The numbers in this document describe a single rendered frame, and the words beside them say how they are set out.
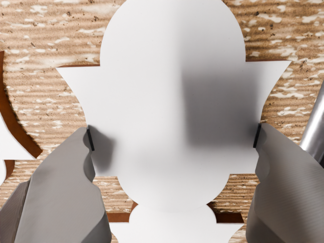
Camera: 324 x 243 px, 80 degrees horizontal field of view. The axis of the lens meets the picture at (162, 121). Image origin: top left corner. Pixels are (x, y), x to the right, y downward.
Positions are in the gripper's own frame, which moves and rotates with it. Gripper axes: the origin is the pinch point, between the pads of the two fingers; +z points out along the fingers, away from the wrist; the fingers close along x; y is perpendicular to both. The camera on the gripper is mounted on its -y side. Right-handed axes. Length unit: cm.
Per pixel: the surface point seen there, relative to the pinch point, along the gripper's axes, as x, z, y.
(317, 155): 12.5, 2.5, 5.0
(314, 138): 11.7, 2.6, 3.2
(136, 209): -3.1, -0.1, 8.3
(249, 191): 6.6, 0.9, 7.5
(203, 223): 2.7, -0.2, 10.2
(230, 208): 5.3, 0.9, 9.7
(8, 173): -12.9, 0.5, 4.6
